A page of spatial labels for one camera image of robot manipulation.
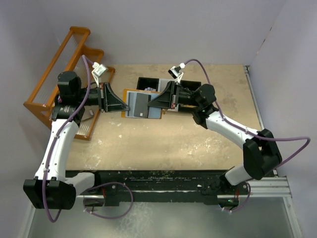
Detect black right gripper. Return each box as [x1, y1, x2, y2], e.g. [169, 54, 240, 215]
[148, 81, 202, 110]

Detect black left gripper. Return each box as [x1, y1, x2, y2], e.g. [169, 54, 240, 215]
[75, 82, 130, 112]

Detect yellow leather card holder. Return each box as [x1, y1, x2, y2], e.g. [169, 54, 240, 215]
[121, 89, 162, 119]

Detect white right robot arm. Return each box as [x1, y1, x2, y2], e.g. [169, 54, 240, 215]
[148, 81, 282, 194]

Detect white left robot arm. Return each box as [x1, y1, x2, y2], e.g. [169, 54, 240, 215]
[23, 71, 130, 210]

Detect white cards in box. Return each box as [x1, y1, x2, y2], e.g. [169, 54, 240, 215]
[144, 87, 157, 92]

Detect grey cardboard envelope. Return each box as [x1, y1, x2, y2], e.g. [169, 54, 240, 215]
[81, 106, 99, 121]

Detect black three-compartment organizer box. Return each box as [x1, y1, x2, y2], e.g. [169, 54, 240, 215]
[137, 77, 202, 113]

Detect orange wooden tiered rack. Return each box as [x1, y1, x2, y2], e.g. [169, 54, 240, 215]
[24, 26, 129, 140]

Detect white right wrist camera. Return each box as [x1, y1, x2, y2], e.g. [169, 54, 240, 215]
[168, 63, 185, 83]

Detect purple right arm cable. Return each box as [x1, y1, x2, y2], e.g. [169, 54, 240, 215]
[183, 59, 312, 171]

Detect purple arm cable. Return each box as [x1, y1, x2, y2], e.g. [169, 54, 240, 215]
[42, 55, 96, 223]
[183, 59, 312, 171]

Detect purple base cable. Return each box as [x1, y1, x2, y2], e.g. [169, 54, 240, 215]
[83, 182, 134, 219]

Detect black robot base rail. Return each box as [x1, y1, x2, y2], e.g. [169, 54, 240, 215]
[80, 170, 248, 206]

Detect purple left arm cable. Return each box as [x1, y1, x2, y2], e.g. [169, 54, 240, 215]
[42, 55, 96, 223]

